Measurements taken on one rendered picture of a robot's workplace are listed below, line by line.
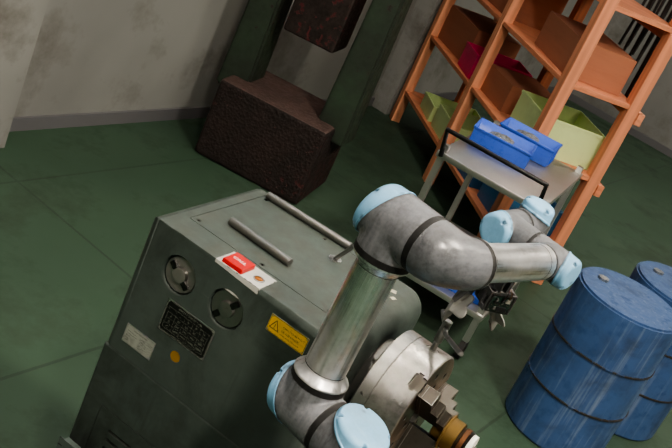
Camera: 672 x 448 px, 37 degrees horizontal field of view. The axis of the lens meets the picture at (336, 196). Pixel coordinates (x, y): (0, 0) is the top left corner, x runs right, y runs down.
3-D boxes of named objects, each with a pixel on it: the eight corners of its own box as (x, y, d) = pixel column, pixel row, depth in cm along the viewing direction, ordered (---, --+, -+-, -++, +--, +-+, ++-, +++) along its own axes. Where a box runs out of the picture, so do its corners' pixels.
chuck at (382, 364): (322, 451, 239) (380, 344, 230) (374, 415, 267) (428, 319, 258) (334, 459, 238) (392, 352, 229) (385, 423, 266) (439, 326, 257)
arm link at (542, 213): (517, 194, 215) (537, 192, 221) (494, 235, 219) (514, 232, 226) (544, 214, 211) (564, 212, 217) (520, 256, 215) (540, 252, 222)
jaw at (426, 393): (403, 407, 242) (405, 387, 232) (415, 391, 244) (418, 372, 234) (440, 434, 238) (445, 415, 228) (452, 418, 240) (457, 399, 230)
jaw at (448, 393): (417, 391, 246) (439, 370, 256) (410, 405, 249) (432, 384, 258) (454, 417, 243) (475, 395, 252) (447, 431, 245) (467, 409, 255)
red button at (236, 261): (220, 263, 234) (223, 256, 233) (234, 258, 239) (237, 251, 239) (239, 277, 232) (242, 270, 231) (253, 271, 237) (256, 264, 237)
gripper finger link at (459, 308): (443, 325, 223) (477, 302, 222) (434, 309, 228) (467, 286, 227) (449, 333, 225) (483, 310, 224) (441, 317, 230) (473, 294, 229)
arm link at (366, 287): (298, 460, 188) (425, 219, 170) (250, 409, 196) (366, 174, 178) (338, 448, 198) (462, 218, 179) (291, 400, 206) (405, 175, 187)
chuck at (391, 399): (334, 459, 238) (393, 352, 229) (385, 423, 266) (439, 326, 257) (364, 482, 234) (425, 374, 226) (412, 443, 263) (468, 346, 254)
